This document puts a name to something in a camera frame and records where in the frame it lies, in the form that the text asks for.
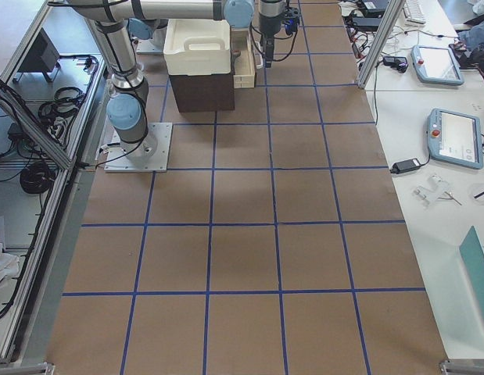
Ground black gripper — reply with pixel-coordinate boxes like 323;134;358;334
259;14;282;68

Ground grey orange scissors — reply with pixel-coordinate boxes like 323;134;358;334
231;50;241;69

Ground wooden drawer with white handle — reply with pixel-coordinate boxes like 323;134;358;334
231;29;263;89

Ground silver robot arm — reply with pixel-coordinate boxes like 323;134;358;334
258;0;285;68
48;1;254;161

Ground white plastic tray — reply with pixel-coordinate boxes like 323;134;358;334
163;19;231;76

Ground dark brown wooden cabinet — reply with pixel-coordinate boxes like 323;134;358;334
169;73;235;113

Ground blue teach pendant far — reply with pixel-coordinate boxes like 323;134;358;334
411;45;464;86

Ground blue teach pendant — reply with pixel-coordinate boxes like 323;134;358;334
427;109;483;170
411;45;464;86

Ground black power adapter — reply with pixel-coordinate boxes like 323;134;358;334
390;158;421;174

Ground blue teach pendant near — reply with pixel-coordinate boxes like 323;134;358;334
427;109;483;170

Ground teal folder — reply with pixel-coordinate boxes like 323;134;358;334
459;227;484;309

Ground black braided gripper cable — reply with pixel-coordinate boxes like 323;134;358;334
249;0;305;63

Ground aluminium frame post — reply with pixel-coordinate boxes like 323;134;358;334
357;0;404;89

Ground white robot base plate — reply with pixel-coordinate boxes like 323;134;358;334
103;123;173;173

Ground black coiled cable bundle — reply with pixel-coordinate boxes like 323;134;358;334
18;159;57;196

